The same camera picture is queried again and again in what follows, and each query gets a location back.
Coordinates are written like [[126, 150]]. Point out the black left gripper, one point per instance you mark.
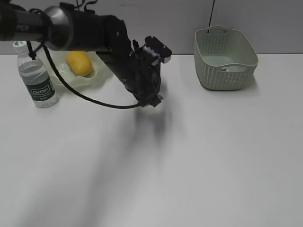
[[152, 100]]

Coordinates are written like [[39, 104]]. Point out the yellow mango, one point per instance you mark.
[[79, 62]]

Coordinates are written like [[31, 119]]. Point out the clear water bottle green label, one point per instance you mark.
[[35, 77]]

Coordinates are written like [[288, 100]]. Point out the black marker pen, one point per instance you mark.
[[135, 45]]

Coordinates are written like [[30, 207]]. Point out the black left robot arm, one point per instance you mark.
[[66, 28]]

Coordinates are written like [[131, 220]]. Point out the pale green wavy plate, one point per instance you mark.
[[97, 78]]

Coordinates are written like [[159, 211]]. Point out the pale green woven basket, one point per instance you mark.
[[216, 47]]

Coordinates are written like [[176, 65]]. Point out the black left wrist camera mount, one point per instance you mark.
[[160, 52]]

